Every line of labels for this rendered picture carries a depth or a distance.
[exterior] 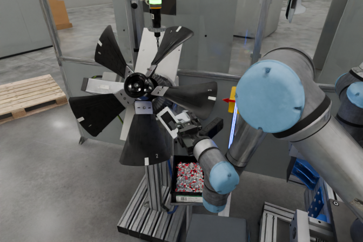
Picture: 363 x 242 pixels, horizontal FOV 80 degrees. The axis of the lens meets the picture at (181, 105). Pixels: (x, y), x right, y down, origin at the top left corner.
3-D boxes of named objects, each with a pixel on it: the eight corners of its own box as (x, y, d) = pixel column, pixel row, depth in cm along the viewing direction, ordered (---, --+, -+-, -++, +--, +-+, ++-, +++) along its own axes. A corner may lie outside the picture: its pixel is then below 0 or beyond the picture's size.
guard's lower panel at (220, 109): (83, 135, 250) (60, 59, 203) (336, 187, 189) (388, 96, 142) (81, 136, 248) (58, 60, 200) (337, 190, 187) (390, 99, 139)
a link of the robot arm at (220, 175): (214, 201, 57) (216, 179, 53) (196, 170, 66) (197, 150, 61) (239, 192, 60) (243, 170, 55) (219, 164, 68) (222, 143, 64)
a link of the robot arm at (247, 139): (282, 29, 53) (221, 154, 83) (269, 39, 45) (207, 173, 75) (332, 47, 49) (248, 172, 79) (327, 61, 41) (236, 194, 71)
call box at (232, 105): (230, 100, 135) (232, 85, 130) (246, 103, 133) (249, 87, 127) (227, 114, 122) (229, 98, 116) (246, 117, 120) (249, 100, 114)
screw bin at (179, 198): (173, 165, 111) (173, 154, 107) (206, 165, 110) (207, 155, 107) (170, 203, 92) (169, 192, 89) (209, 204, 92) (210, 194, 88)
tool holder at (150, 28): (145, 28, 90) (143, 1, 85) (162, 27, 92) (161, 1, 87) (150, 33, 83) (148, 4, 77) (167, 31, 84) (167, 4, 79)
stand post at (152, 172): (152, 209, 177) (142, 118, 129) (162, 212, 175) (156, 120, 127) (150, 214, 173) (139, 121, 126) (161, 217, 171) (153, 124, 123)
